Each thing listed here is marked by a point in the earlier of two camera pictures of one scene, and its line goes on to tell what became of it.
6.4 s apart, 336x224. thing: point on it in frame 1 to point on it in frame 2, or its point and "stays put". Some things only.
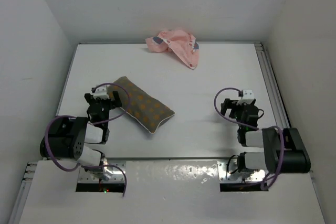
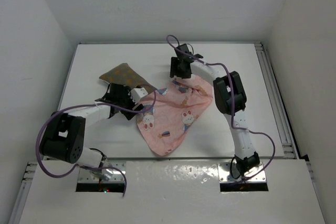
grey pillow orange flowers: x=143 y=109 to x=124 y=74
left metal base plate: x=117 y=169 stays put
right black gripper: x=238 y=107 to x=179 y=67
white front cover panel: x=168 y=192 stays put
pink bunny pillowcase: x=181 y=43 to x=170 y=111
